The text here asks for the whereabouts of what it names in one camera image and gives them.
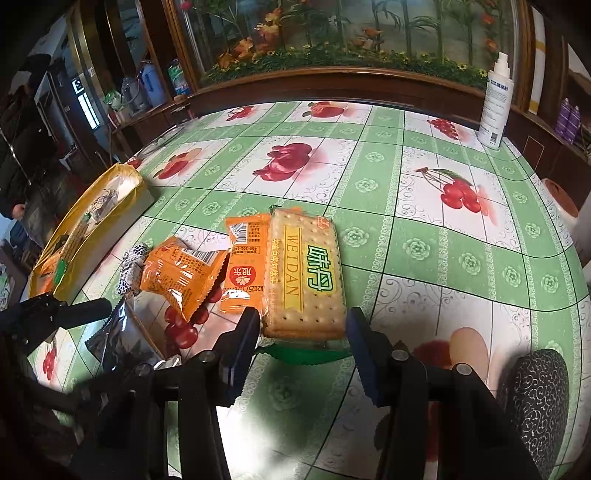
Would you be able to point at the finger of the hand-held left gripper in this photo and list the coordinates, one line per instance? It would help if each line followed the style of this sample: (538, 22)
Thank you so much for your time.
(85, 310)

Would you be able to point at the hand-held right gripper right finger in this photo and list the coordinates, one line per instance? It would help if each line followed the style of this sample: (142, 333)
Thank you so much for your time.
(367, 360)

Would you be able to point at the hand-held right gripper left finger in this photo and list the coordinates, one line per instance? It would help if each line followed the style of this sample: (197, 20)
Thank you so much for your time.
(240, 355)

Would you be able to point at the large silver foil packet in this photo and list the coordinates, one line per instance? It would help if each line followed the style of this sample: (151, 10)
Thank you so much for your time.
(120, 341)

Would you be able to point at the orange snack packet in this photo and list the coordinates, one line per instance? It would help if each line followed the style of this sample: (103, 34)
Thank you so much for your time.
(180, 277)
(244, 272)
(48, 267)

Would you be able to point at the blue-white patterned snack bar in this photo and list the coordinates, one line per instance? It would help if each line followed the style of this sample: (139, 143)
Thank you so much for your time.
(131, 272)

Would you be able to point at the yellow-lined white cardboard box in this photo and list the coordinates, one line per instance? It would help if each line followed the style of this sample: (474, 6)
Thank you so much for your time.
(122, 177)

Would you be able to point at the green fruit-print tablecloth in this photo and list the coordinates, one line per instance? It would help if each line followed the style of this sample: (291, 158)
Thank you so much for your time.
(415, 277)

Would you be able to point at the black patterned glasses case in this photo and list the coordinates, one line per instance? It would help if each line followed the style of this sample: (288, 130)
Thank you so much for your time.
(535, 406)

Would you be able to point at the green bag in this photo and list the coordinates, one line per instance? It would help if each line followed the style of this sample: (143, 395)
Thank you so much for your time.
(113, 100)

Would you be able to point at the grey thermos jug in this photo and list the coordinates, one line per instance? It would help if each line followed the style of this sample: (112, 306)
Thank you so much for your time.
(133, 96)

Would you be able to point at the blue thermos flask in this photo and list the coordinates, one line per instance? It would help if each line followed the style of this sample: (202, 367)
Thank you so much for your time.
(153, 85)

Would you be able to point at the white plastic roll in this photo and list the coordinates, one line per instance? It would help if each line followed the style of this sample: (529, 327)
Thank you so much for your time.
(565, 212)

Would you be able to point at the green-white packet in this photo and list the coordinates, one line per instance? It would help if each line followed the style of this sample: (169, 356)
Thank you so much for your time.
(178, 79)

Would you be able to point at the white spray bottle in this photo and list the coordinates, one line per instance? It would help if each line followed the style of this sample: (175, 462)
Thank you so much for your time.
(496, 110)

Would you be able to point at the purple spray can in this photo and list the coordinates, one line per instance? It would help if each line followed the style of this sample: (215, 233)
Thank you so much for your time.
(574, 124)
(562, 120)

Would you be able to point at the glass flower display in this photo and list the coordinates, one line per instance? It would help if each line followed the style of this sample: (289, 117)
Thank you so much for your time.
(346, 32)

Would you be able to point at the white paper roll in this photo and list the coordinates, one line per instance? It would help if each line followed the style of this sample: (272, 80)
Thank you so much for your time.
(538, 69)

